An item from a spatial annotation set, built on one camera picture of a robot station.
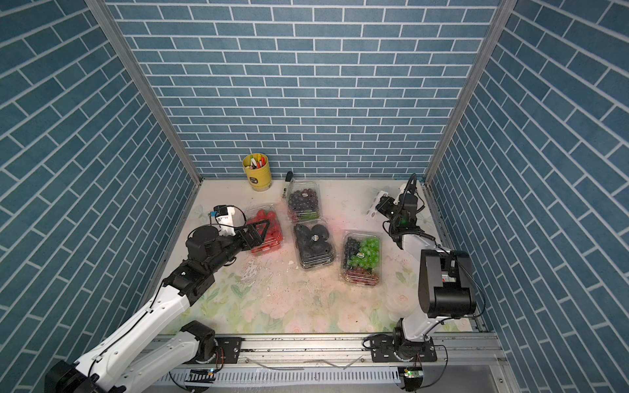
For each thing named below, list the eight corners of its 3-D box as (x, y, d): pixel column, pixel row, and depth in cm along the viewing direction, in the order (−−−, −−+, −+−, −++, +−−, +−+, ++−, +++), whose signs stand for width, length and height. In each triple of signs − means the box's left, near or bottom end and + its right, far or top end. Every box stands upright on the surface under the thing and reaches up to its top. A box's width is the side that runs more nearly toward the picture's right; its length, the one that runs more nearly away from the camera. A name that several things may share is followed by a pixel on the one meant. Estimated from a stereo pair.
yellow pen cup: (246, 192, 117) (238, 170, 106) (251, 174, 125) (244, 152, 114) (270, 192, 117) (265, 170, 106) (274, 174, 125) (269, 152, 114)
